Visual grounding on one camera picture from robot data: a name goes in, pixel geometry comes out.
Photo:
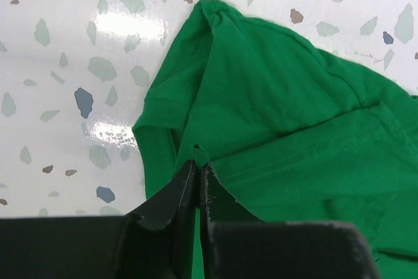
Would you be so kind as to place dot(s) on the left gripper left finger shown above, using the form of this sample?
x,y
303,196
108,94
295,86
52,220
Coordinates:
x,y
155,240

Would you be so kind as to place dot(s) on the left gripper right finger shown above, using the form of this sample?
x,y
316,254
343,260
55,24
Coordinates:
x,y
237,244

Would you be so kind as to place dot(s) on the green t shirt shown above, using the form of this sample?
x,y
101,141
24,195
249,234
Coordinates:
x,y
295,133

